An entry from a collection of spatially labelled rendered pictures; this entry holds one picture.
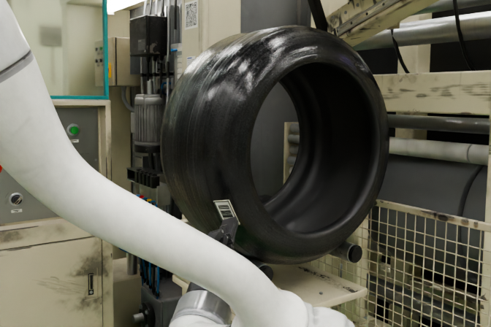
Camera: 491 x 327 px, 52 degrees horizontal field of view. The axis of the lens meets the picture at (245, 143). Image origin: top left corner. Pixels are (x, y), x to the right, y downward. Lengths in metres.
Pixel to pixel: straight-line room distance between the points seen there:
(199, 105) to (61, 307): 0.90
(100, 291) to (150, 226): 1.18
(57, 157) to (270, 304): 0.29
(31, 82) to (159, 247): 0.21
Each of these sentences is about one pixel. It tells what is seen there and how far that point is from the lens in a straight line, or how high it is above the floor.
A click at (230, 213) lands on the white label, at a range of 1.03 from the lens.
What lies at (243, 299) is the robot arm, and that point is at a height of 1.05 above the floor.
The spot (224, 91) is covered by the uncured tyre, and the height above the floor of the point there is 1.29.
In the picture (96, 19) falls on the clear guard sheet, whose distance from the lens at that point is 1.68.
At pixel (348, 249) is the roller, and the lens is 1.30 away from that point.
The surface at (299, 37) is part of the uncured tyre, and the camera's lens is 1.12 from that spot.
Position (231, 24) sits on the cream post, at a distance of 1.46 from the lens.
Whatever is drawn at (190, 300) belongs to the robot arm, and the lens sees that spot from 0.81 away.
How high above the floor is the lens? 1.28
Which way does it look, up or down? 5 degrees down
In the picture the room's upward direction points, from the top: 1 degrees clockwise
